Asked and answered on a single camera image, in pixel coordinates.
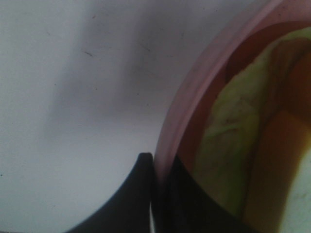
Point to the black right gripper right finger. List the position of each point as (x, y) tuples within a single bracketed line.
[(181, 206)]

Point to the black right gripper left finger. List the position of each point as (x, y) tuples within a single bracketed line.
[(128, 210)]

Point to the white bread sandwich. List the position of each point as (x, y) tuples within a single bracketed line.
[(254, 159)]

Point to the pink round plate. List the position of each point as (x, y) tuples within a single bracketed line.
[(241, 39)]

